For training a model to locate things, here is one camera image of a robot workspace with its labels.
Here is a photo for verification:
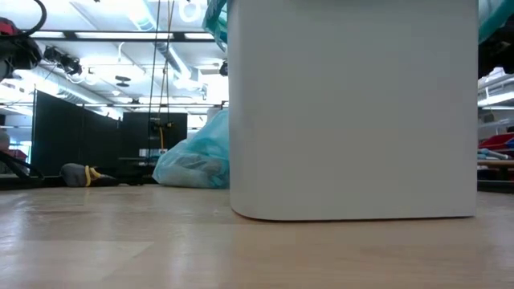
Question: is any light blue trash bag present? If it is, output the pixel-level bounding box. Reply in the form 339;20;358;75
152;108;230;190

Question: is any white trash bin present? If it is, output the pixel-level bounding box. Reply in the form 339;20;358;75
226;0;479;222

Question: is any teal green trash bag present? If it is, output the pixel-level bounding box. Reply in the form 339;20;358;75
201;0;514;53

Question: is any black monitor panel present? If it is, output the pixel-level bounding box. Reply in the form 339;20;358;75
121;112;189;152

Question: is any black partition panel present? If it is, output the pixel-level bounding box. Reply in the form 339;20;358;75
31;88;121;177

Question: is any black glove with yellow band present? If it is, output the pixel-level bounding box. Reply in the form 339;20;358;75
59;161;120;189

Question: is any wooden background table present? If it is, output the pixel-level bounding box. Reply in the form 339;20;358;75
477;159;514;169

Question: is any red fabric object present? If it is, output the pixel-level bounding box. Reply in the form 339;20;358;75
478;132;514;153

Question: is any black hanging cable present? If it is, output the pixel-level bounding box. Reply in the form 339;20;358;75
147;0;161;121
160;0;176;121

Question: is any silver ventilation duct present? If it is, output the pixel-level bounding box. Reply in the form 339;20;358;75
477;66;514;108
120;0;202;81

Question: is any black ceiling light rail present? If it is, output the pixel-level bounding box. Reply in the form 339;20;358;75
23;28;220;44

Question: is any black aluminium table frame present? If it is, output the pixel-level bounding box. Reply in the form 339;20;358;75
0;173;160;190

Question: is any black sleeved cable bundle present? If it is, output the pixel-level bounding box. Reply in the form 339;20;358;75
0;150;45;181

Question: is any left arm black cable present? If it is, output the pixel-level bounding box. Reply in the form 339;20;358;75
22;0;48;38

